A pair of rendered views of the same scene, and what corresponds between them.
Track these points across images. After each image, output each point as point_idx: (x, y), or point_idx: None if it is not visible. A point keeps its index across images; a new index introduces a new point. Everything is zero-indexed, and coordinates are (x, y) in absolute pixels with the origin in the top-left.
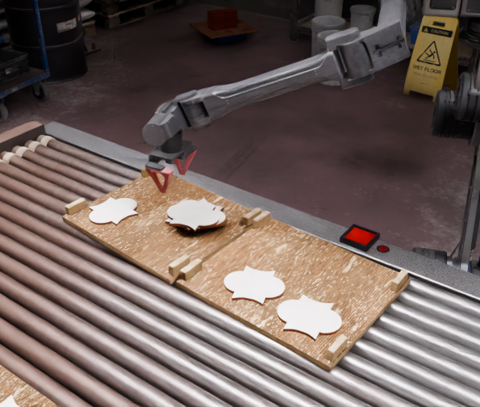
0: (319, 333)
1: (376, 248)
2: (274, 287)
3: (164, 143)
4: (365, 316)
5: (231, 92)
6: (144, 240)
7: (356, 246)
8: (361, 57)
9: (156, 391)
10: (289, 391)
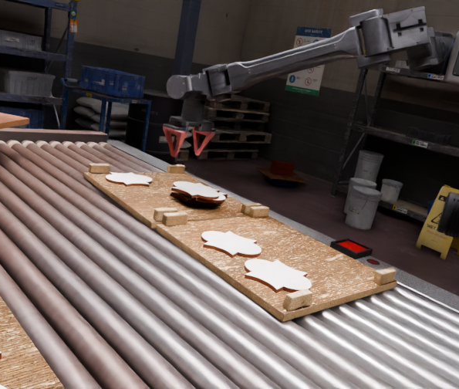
0: (282, 289)
1: (366, 259)
2: (250, 248)
3: (185, 109)
4: (339, 291)
5: (254, 62)
6: (144, 198)
7: (345, 252)
8: (381, 33)
9: (84, 284)
10: (229, 323)
